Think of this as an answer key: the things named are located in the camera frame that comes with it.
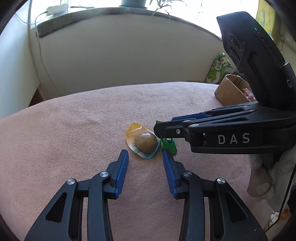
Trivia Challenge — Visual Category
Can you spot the green small snack packet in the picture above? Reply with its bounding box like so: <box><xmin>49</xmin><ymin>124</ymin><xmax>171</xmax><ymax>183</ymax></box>
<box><xmin>154</xmin><ymin>120</ymin><xmax>177</xmax><ymax>156</ymax></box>

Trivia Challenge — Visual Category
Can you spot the brown cardboard box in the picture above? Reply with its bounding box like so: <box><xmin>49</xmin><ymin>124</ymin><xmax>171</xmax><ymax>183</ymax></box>
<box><xmin>214</xmin><ymin>74</ymin><xmax>253</xmax><ymax>106</ymax></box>

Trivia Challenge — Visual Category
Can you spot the green paper bag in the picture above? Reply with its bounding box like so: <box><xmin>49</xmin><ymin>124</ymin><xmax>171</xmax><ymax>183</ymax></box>
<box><xmin>204</xmin><ymin>53</ymin><xmax>235</xmax><ymax>84</ymax></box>

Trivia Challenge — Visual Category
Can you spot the pink tablecloth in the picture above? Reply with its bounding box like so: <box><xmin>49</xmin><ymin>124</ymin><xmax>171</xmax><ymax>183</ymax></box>
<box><xmin>0</xmin><ymin>81</ymin><xmax>278</xmax><ymax>241</ymax></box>

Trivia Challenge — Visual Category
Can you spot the landscape painting scroll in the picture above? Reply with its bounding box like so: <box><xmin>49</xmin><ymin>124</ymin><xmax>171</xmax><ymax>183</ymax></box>
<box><xmin>256</xmin><ymin>0</ymin><xmax>275</xmax><ymax>38</ymax></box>

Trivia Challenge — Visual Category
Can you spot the potted spider plant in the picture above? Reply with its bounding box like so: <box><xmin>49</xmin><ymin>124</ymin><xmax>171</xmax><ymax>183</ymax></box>
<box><xmin>116</xmin><ymin>0</ymin><xmax>188</xmax><ymax>20</ymax></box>

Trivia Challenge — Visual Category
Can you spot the white power adapter box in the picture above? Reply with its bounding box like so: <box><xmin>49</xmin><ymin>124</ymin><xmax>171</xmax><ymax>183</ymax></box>
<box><xmin>46</xmin><ymin>4</ymin><xmax>69</xmax><ymax>16</ymax></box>

